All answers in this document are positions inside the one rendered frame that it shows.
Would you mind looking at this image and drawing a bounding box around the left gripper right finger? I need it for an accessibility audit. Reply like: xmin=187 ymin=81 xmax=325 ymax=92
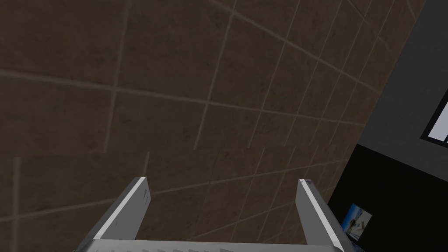
xmin=295 ymin=178 xmax=354 ymax=246

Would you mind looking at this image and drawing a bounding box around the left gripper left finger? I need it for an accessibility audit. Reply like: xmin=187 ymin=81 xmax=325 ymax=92
xmin=92 ymin=176 xmax=151 ymax=241

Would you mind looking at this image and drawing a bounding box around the blue picture on wall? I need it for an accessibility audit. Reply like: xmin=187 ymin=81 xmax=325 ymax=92
xmin=342 ymin=203 xmax=373 ymax=242

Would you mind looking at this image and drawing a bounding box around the window with dark frame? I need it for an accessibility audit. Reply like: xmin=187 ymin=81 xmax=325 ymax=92
xmin=420 ymin=101 xmax=448 ymax=145

